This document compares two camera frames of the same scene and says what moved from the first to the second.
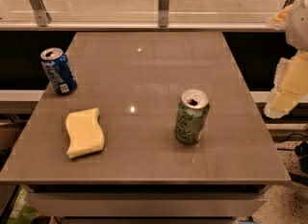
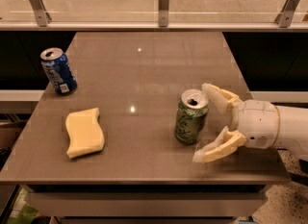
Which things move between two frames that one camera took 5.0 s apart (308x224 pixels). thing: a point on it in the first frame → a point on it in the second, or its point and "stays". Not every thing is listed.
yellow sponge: (85, 133) stays
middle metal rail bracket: (164, 4) stays
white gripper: (298, 26) → (256, 122)
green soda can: (191, 115) stays
